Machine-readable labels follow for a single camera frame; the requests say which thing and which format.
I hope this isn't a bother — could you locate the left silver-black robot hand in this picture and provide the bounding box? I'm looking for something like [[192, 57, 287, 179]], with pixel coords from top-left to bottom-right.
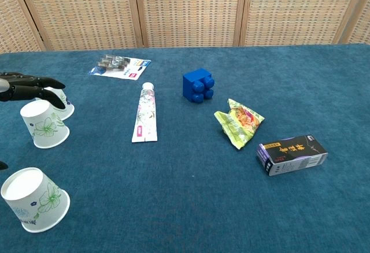
[[0, 72, 66, 170]]

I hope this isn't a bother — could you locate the white floral paper cup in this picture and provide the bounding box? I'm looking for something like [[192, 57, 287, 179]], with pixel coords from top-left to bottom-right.
[[20, 99, 71, 149], [35, 87, 75, 121], [0, 167, 71, 233]]

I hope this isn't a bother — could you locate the white floral toothpaste tube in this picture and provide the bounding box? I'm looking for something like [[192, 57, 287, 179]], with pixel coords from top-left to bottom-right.
[[131, 82, 158, 143]]

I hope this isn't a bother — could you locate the blue plastic building block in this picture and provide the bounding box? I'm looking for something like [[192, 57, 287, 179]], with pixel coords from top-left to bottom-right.
[[182, 68, 216, 104]]

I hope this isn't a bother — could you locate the woven wood-framed folding screen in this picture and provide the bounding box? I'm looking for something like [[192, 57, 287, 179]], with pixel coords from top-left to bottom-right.
[[0, 0, 370, 54]]

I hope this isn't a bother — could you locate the blue table cloth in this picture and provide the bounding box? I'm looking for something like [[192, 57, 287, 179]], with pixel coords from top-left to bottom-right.
[[0, 43, 370, 253]]

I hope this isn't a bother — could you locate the crumpled green snack wrapper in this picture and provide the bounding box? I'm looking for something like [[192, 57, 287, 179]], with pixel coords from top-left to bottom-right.
[[213, 98, 265, 150]]

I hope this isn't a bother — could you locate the black and purple carton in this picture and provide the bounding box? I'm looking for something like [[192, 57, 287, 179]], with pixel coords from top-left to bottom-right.
[[256, 135, 329, 177]]

